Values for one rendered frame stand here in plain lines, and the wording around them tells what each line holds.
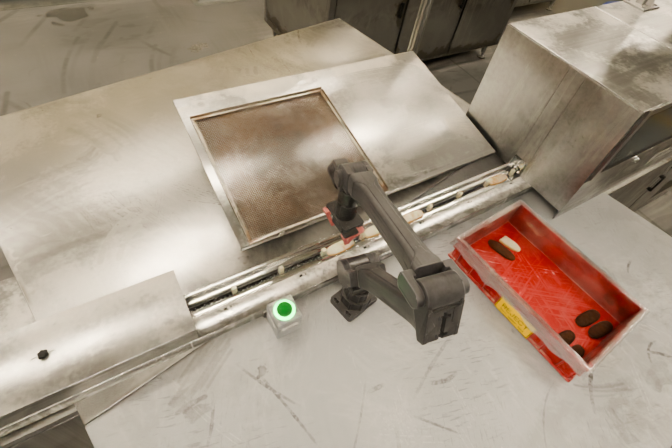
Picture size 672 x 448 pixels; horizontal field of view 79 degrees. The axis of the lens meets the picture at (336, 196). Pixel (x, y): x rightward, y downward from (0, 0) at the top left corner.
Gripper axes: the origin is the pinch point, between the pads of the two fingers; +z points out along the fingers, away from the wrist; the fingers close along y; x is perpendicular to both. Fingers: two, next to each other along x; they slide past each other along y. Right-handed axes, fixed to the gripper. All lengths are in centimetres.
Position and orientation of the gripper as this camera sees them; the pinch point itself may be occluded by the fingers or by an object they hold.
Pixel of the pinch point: (340, 232)
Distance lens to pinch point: 119.8
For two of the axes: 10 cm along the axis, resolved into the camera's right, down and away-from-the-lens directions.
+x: -8.5, 3.1, -4.2
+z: -1.3, 6.5, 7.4
